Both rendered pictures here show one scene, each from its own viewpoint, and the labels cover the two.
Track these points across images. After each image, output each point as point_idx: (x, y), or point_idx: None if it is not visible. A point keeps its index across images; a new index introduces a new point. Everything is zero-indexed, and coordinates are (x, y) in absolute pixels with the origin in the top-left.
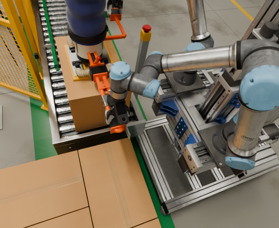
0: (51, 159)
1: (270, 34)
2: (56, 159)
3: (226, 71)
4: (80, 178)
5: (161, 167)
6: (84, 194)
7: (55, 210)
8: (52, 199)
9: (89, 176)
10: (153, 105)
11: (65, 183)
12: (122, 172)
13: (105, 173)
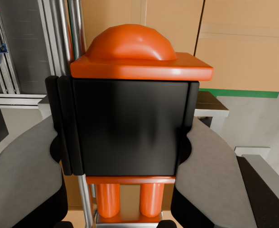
0: (234, 85)
1: None
2: (228, 81)
3: None
4: (204, 27)
5: (40, 16)
6: None
7: None
8: (266, 5)
9: (186, 26)
10: None
11: (233, 29)
12: (121, 8)
13: (155, 20)
